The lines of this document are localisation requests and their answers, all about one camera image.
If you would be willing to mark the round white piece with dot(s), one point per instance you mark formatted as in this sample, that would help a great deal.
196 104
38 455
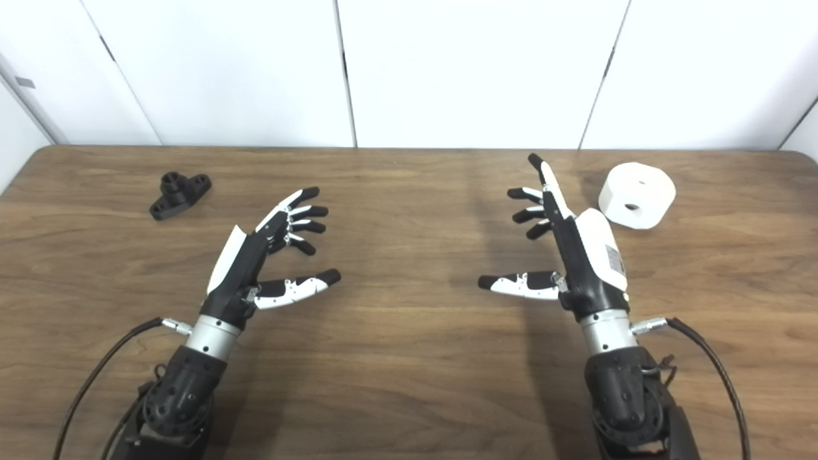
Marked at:
645 185

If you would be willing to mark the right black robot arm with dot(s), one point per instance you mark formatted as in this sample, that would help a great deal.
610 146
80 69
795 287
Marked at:
617 390

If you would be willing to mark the black flanged holder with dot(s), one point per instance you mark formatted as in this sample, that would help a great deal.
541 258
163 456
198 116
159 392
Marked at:
176 195

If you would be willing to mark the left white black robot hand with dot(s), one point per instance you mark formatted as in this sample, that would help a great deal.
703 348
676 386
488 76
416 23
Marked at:
246 268

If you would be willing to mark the small grey wall tag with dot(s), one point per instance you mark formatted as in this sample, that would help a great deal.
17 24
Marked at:
25 82

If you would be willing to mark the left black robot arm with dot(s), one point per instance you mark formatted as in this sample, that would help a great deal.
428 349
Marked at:
185 390

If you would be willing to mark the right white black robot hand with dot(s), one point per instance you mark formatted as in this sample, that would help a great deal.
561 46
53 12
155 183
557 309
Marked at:
588 268

